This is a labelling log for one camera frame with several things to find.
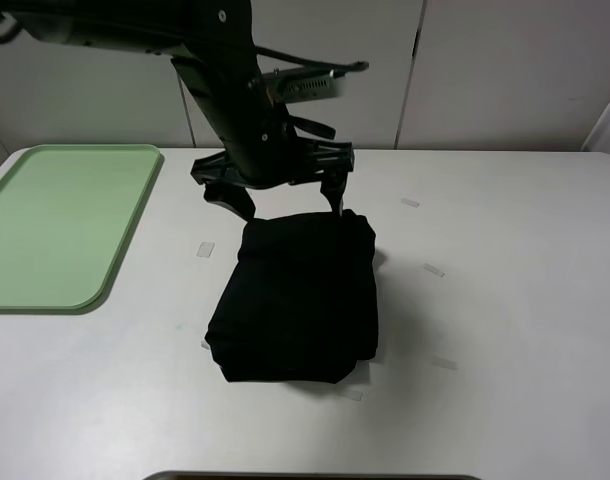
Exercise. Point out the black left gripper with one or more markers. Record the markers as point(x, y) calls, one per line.
point(263, 145)

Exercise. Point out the black short sleeve t-shirt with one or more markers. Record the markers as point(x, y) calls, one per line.
point(301, 302)

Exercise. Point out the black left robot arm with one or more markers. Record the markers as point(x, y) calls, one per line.
point(216, 33)

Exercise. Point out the light green plastic tray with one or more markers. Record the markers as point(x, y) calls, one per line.
point(67, 213)

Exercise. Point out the clear tape piece upper right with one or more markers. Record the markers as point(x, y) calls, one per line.
point(410, 202)

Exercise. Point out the clear tape piece bottom centre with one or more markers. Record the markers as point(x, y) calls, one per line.
point(354, 395)

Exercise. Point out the clear tape piece lower right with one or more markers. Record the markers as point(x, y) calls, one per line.
point(444, 363)

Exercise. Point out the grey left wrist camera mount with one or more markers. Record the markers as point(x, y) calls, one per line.
point(305, 84)

